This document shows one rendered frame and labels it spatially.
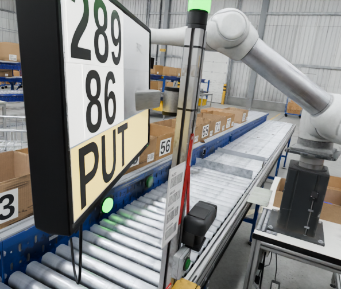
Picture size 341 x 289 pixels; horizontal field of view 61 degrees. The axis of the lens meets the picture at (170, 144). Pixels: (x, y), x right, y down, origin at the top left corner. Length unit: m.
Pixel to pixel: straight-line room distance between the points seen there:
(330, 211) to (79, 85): 1.63
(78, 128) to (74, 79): 0.06
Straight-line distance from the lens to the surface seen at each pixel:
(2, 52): 6.46
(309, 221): 1.56
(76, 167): 0.36
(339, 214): 1.83
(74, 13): 0.36
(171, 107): 0.71
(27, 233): 1.15
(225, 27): 1.05
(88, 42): 0.39
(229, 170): 2.28
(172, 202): 0.69
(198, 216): 0.80
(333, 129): 1.26
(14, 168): 1.47
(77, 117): 0.36
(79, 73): 0.36
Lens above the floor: 1.45
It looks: 14 degrees down
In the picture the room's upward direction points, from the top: 6 degrees clockwise
